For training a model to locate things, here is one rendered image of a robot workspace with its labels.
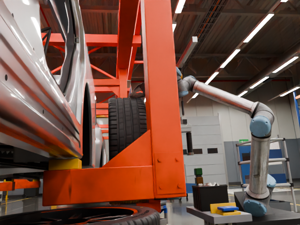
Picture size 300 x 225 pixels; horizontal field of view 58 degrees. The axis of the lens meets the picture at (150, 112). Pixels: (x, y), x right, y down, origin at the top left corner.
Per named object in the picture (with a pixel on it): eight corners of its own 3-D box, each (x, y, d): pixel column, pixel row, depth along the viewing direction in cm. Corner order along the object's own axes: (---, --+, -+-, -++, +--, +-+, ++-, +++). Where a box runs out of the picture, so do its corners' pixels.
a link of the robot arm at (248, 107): (280, 106, 173) (187, 71, 199) (277, 114, 164) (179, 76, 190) (273, 121, 180) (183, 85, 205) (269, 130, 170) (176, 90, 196)
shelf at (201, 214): (186, 212, 152) (185, 206, 153) (215, 210, 155) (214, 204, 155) (214, 224, 111) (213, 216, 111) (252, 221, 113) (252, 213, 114)
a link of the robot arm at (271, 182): (270, 192, 209) (279, 176, 200) (266, 206, 196) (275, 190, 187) (251, 183, 215) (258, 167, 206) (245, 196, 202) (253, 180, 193)
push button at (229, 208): (217, 211, 120) (216, 206, 121) (232, 210, 121) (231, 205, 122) (223, 214, 113) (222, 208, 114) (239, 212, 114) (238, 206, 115)
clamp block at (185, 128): (176, 133, 180) (176, 125, 181) (189, 132, 181) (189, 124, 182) (178, 131, 175) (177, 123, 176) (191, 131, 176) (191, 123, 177)
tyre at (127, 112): (109, 191, 144) (110, 198, 205) (152, 188, 147) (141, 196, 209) (107, 81, 167) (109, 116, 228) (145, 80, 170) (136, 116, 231)
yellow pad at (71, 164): (54, 171, 141) (54, 161, 142) (81, 169, 143) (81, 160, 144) (47, 170, 127) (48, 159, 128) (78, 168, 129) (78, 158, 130)
